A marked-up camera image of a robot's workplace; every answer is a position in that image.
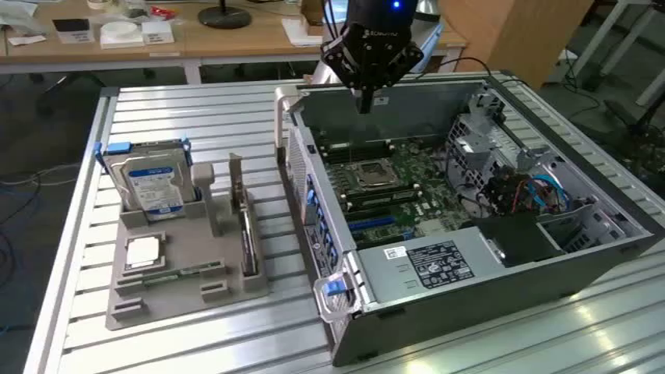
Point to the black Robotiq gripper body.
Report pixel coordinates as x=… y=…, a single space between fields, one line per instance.
x=377 y=43

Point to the graphics card with black shroud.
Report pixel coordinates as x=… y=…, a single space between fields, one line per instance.
x=249 y=233

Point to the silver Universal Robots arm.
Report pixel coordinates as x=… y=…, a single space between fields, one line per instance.
x=327 y=74

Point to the white booklet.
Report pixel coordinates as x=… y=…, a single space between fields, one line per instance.
x=302 y=33

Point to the brown cardboard box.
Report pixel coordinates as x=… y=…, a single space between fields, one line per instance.
x=313 y=11

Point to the wooden desk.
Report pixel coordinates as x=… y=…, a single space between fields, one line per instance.
x=78 y=50
x=245 y=39

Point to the wooden cabinet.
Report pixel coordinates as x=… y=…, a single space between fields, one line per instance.
x=521 y=39

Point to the black RAM slot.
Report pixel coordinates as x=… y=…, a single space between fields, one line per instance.
x=362 y=156
x=359 y=147

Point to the black round lamp base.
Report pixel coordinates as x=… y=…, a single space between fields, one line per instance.
x=225 y=18

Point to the perforated metal disk bay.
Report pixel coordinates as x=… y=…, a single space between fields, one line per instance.
x=478 y=152

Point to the CPU socket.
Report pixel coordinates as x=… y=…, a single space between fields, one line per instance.
x=374 y=173

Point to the small white box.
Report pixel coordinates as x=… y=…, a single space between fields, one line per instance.
x=158 y=33

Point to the red packet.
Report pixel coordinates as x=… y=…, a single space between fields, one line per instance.
x=162 y=11

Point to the blue expansion slot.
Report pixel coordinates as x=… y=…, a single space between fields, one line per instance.
x=374 y=223

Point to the black floor stand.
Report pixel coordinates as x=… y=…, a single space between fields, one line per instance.
x=639 y=128

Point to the hard disk in blue caddy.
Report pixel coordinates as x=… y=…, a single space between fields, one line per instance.
x=151 y=183

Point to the beige tape roll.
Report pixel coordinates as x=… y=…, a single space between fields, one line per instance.
x=98 y=4

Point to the white box with black top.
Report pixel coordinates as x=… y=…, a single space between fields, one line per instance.
x=74 y=31

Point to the grey power supply unit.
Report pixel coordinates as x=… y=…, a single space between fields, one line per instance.
x=385 y=269

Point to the grey parts rack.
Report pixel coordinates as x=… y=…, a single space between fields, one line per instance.
x=198 y=249

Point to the black chair base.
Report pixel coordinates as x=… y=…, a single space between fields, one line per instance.
x=50 y=89

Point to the blue case latch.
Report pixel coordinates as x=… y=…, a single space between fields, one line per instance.
x=334 y=289

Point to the white paper slip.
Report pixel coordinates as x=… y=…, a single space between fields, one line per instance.
x=26 y=39

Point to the clear plastic bag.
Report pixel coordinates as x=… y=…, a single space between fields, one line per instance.
x=21 y=17

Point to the silver CPU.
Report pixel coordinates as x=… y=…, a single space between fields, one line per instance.
x=143 y=253

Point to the green RAM stick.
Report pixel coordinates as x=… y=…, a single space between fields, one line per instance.
x=166 y=274

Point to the open dark grey PC case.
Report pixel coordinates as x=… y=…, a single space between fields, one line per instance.
x=469 y=311

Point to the white table frame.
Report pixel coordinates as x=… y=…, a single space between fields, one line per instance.
x=608 y=35

